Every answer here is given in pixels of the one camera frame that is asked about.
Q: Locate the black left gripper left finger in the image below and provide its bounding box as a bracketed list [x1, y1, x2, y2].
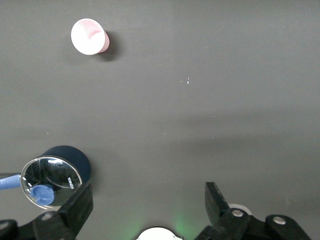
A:
[0, 183, 94, 240]

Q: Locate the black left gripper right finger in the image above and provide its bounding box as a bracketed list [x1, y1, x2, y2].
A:
[194, 181, 313, 240]

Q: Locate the pink plastic cup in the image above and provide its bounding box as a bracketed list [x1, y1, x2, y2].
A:
[70, 17, 110, 56]

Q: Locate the glass lid with blue knob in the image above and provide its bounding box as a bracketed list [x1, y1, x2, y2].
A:
[20, 156, 83, 210]

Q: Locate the dark blue pot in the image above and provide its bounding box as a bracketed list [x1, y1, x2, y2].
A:
[0, 145, 92, 210]

